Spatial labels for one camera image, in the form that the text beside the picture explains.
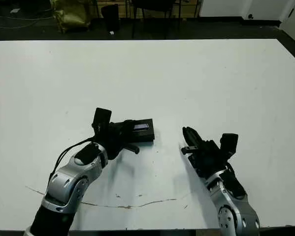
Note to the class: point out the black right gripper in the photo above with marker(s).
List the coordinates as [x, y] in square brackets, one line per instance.
[208, 157]

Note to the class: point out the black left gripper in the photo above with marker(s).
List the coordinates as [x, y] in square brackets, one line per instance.
[115, 140]

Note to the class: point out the black box lid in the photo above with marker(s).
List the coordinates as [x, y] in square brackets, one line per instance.
[144, 136]

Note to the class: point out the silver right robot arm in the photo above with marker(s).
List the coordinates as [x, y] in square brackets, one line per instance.
[231, 209]

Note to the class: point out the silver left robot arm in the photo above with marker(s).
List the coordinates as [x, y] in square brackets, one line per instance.
[63, 182]

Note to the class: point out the black waste bin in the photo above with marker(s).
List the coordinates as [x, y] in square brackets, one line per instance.
[110, 18]

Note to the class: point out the black office chair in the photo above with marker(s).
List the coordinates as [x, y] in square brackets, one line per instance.
[157, 6]

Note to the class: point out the yellow-green plastic bag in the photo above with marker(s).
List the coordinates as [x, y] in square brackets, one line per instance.
[72, 13]

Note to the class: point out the white paper sheet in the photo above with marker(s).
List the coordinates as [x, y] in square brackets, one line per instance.
[15, 10]

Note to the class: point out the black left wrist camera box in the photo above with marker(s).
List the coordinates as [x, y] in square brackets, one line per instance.
[101, 120]

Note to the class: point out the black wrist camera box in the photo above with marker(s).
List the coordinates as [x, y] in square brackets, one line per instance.
[101, 120]
[229, 143]

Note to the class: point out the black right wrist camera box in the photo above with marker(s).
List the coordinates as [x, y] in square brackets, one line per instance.
[229, 143]

